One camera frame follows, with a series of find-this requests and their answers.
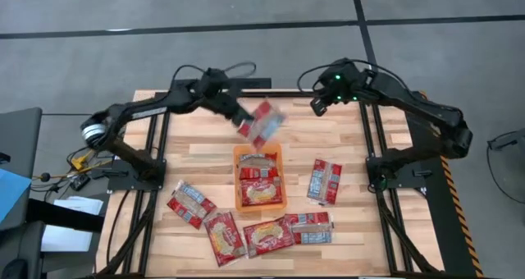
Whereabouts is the red popcorn bag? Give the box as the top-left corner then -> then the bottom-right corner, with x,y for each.
306,158 -> 343,206
166,180 -> 217,231
242,217 -> 295,258
239,153 -> 280,181
240,176 -> 284,208
285,211 -> 334,245
236,100 -> 287,149
203,211 -> 249,268

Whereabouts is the blue sheet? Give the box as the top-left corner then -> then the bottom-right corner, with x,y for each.
0,167 -> 33,226

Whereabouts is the yellow cable bundle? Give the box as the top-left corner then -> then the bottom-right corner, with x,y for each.
32,147 -> 114,181

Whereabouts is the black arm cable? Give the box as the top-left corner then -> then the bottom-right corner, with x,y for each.
297,58 -> 412,94
171,61 -> 258,83

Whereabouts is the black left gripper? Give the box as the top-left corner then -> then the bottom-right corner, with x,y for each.
207,90 -> 256,127

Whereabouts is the black connector box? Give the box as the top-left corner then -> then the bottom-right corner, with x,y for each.
70,173 -> 91,192

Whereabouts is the white paper sheet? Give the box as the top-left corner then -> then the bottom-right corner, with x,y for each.
40,195 -> 104,254

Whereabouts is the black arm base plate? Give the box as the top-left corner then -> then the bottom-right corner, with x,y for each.
366,155 -> 427,190
107,158 -> 167,191

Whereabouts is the black chair armrest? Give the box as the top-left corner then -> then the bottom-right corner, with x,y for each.
25,199 -> 106,234

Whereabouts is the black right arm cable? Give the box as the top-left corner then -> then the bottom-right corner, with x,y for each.
297,58 -> 412,94

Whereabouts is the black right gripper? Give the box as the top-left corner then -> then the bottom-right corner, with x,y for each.
310,61 -> 368,117

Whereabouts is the black rectangular bar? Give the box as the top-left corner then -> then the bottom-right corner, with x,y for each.
171,77 -> 272,90

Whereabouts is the black panel with hazard stripe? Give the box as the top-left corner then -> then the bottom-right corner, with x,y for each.
399,90 -> 485,278

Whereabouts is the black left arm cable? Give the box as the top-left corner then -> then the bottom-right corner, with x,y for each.
171,61 -> 258,83

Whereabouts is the orange plastic basket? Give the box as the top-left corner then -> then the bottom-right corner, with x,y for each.
232,143 -> 288,213

